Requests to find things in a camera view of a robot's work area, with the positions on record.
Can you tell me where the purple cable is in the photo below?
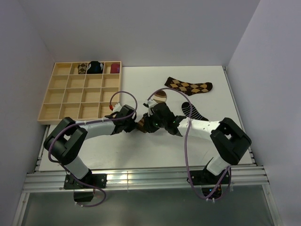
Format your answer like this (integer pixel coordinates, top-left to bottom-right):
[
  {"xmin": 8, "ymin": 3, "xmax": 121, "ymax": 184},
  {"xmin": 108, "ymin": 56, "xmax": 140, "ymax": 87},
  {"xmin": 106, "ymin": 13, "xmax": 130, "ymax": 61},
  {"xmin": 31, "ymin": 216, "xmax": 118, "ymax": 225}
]
[
  {"xmin": 48, "ymin": 90, "xmax": 138, "ymax": 208},
  {"xmin": 143, "ymin": 87, "xmax": 232, "ymax": 201}
]

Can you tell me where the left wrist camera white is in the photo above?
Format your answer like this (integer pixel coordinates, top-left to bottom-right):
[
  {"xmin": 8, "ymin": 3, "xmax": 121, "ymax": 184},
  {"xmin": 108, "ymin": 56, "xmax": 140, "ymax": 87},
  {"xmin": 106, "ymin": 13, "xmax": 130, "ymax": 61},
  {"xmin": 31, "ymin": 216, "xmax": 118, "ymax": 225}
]
[{"xmin": 109, "ymin": 103, "xmax": 122, "ymax": 113}]

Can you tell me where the wooden compartment tray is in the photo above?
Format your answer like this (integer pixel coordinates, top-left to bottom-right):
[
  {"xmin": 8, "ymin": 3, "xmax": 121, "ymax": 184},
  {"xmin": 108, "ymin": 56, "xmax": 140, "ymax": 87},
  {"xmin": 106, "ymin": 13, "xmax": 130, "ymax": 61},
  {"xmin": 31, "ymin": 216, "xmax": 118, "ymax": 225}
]
[{"xmin": 38, "ymin": 61, "xmax": 122, "ymax": 125}]

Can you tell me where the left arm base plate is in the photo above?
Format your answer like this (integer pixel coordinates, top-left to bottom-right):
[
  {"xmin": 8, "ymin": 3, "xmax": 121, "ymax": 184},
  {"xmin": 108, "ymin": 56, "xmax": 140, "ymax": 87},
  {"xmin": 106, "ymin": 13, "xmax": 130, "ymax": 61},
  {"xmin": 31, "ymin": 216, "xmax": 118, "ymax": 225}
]
[{"xmin": 63, "ymin": 173, "xmax": 108, "ymax": 203}]

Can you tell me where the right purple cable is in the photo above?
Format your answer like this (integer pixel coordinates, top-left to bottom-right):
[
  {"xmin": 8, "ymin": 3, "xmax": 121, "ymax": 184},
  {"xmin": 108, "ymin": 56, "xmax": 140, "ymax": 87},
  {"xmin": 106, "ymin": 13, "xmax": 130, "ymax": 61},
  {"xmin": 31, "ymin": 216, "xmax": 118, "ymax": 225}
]
[{"xmin": 143, "ymin": 87, "xmax": 232, "ymax": 201}]

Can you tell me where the rolled argyle sock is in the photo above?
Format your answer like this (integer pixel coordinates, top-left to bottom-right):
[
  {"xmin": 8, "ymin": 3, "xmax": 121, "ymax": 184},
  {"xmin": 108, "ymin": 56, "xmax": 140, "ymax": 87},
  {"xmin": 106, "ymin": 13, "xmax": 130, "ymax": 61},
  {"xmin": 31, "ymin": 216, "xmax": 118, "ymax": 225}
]
[{"xmin": 77, "ymin": 63, "xmax": 87, "ymax": 74}]

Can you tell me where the rolled red sock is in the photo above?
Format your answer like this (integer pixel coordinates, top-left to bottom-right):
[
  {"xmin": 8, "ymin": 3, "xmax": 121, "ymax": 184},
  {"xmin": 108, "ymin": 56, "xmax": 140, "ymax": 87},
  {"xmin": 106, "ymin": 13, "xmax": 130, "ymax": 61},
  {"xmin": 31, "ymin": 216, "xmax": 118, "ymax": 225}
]
[{"xmin": 110, "ymin": 63, "xmax": 120, "ymax": 74}]

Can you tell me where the tan brown striped sock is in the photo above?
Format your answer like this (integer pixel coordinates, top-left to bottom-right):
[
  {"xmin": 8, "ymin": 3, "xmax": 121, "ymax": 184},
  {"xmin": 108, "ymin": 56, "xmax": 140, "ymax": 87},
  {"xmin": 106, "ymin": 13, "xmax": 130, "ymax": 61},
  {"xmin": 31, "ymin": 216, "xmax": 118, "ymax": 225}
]
[{"xmin": 136, "ymin": 90, "xmax": 167, "ymax": 133}]

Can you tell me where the rolled black blue sock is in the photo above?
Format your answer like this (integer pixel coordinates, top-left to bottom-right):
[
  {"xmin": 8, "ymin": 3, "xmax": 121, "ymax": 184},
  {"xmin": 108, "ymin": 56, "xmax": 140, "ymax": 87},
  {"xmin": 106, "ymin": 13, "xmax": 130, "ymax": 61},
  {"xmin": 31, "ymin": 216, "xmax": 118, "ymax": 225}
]
[{"xmin": 87, "ymin": 61, "xmax": 104, "ymax": 74}]

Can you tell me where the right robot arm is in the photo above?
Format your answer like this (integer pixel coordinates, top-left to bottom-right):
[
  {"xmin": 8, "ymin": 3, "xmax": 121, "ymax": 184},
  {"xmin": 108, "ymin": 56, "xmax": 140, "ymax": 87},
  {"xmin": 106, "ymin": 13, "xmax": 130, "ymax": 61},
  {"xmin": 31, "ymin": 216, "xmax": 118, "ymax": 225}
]
[{"xmin": 143, "ymin": 101, "xmax": 252, "ymax": 184}]

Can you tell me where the brown argyle sock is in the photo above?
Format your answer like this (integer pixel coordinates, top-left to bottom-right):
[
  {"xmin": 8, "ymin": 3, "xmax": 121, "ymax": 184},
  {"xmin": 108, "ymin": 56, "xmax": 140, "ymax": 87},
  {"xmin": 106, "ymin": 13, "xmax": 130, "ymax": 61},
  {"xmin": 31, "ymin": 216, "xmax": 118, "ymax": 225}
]
[{"xmin": 164, "ymin": 77, "xmax": 213, "ymax": 96}]

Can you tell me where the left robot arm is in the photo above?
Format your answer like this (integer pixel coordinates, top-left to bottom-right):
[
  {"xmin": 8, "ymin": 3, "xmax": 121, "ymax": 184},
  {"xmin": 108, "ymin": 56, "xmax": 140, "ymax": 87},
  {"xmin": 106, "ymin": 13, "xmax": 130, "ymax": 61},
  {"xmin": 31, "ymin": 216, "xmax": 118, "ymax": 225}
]
[{"xmin": 43, "ymin": 104, "xmax": 136, "ymax": 188}]

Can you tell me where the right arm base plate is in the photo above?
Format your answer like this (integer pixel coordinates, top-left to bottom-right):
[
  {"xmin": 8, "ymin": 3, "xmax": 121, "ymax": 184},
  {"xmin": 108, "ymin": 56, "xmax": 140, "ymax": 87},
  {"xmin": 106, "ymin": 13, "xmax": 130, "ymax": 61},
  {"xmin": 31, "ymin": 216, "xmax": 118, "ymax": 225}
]
[{"xmin": 190, "ymin": 169, "xmax": 232, "ymax": 201}]

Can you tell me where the black white striped sock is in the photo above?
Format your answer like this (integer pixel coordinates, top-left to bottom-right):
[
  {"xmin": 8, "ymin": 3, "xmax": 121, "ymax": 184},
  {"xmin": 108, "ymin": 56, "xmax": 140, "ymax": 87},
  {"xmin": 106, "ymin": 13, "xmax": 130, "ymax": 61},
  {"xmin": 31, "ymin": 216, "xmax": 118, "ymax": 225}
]
[{"xmin": 181, "ymin": 102, "xmax": 209, "ymax": 121}]

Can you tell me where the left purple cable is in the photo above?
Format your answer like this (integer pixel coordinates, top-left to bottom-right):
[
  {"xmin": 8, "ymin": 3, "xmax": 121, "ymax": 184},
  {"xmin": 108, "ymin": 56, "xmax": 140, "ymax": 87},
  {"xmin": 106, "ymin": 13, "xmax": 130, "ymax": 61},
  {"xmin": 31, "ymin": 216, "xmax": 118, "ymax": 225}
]
[{"xmin": 48, "ymin": 90, "xmax": 138, "ymax": 208}]

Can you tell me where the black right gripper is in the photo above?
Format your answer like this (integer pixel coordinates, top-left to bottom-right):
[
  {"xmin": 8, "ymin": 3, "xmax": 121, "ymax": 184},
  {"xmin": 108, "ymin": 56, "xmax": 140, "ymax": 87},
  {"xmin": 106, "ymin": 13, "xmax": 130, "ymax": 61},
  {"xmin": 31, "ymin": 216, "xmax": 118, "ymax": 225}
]
[{"xmin": 143, "ymin": 110, "xmax": 167, "ymax": 133}]

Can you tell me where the aluminium rail frame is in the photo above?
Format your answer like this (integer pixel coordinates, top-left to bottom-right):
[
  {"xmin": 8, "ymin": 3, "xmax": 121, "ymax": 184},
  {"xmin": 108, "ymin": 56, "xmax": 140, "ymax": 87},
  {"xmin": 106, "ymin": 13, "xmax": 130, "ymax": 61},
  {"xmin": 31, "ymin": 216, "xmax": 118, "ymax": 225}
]
[{"xmin": 14, "ymin": 65, "xmax": 283, "ymax": 226}]

